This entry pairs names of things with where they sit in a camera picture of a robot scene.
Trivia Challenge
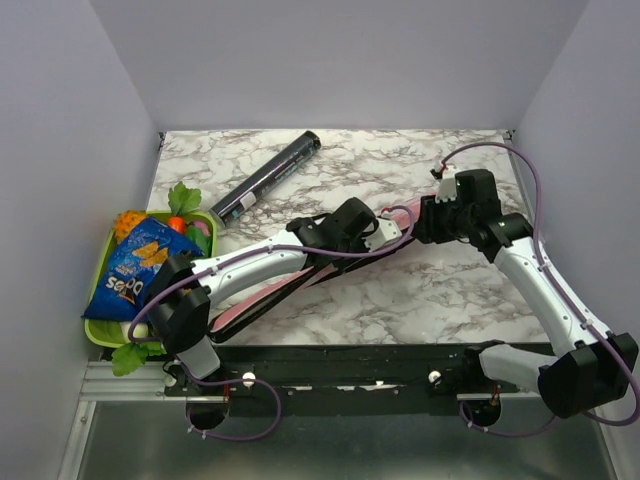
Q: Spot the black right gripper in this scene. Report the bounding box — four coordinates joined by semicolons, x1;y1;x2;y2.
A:
410;192;474;244

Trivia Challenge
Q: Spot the black shuttlecock tube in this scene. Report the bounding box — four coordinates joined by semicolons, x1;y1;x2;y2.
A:
209;130;321;226

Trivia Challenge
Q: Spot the pink racket bag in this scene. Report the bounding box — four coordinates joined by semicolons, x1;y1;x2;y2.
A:
208;195;426;344

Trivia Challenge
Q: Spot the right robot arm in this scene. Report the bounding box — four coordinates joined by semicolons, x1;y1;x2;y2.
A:
412;167;639;419

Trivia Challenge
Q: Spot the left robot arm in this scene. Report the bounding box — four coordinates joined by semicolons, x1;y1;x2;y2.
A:
141;198;398;395

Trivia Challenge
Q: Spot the pink toy fruit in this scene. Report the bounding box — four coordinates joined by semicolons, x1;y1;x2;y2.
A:
191;221;211;236

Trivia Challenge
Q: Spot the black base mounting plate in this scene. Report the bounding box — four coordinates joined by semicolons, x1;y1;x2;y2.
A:
165;344;516;425

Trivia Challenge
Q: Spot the orange toy carrot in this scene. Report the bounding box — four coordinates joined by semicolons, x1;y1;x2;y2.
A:
167;216;186;235

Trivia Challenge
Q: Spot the orange toy pineapple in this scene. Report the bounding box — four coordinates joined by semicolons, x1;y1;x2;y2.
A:
113;210;147;244

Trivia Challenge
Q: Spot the white toy onion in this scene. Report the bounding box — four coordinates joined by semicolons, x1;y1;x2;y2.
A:
120;322;148;343

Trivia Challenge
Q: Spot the blue Doritos chip bag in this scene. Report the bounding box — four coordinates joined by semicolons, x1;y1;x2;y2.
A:
83;217;211;322

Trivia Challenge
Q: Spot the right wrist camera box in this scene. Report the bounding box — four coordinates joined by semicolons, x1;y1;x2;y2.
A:
431;165;458;204

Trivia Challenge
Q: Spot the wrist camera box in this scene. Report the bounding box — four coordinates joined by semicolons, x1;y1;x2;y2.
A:
363;217;402;252
431;165;458;204

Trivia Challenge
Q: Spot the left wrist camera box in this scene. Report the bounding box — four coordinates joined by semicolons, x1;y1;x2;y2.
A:
363;217;402;252

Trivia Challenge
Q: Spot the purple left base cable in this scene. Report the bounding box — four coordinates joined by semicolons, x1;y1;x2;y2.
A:
187;377;283;442

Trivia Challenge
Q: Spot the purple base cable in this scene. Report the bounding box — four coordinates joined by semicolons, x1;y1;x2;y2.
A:
187;377;283;442
459;399;560;439

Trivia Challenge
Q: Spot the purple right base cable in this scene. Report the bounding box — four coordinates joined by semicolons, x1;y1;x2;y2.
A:
459;399;560;439

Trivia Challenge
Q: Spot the left aluminium rail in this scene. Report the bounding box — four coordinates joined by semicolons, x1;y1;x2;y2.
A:
80;362;223;404

